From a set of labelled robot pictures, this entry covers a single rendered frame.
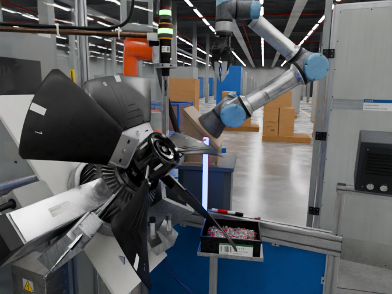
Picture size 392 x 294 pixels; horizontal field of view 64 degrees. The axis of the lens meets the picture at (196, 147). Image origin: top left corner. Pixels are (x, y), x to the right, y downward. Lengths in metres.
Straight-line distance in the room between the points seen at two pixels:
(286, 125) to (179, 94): 3.04
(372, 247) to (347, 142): 0.85
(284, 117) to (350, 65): 5.90
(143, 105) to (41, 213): 0.46
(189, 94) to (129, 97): 7.92
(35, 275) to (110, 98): 0.58
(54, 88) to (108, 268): 0.50
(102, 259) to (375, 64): 2.27
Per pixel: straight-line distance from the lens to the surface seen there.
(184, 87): 8.97
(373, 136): 1.22
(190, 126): 1.60
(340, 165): 2.72
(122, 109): 1.03
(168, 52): 0.98
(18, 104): 1.12
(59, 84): 0.82
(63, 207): 0.81
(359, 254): 2.97
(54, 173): 1.01
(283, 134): 8.51
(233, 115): 1.49
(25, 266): 1.18
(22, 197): 0.82
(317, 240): 1.34
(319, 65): 1.53
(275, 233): 1.35
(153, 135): 0.90
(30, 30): 1.03
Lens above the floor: 1.40
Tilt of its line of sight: 11 degrees down
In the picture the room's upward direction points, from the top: 1 degrees clockwise
